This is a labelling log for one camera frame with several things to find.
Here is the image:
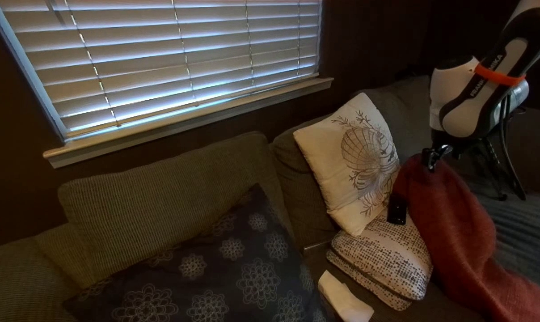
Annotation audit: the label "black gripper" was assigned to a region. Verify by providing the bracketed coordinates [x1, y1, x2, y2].
[423, 131, 464, 176]

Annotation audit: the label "black remote control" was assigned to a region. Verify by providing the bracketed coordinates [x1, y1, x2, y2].
[387, 194, 412, 228]

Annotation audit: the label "red fuzzy blanket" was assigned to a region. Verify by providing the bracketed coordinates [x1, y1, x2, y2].
[392, 152, 540, 322]

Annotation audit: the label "orange band on arm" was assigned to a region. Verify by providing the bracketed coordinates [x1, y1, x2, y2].
[473, 63, 528, 90]

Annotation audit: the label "grey ribbed blanket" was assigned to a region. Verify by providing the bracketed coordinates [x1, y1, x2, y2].
[476, 188, 540, 296]

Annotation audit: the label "black tripod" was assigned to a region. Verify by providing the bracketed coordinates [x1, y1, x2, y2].
[458, 95, 530, 203]

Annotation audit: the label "white pillow with shell print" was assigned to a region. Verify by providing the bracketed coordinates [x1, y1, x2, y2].
[292, 92, 403, 240]

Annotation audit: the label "white black speckled pillow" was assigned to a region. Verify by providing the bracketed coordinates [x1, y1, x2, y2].
[324, 206, 437, 313]

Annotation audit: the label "white paper sheet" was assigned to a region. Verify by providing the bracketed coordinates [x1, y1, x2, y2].
[317, 269, 378, 322]

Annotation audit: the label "dark pillow with snowflake print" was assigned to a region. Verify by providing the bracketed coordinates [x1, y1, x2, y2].
[63, 183, 333, 322]

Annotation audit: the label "wooden window sill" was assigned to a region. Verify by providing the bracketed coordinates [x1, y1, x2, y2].
[42, 76, 337, 170]

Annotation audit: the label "white window blinds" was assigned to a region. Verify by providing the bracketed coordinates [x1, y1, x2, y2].
[0, 0, 326, 147]

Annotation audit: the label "grey woven couch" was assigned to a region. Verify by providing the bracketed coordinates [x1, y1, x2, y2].
[0, 74, 540, 322]

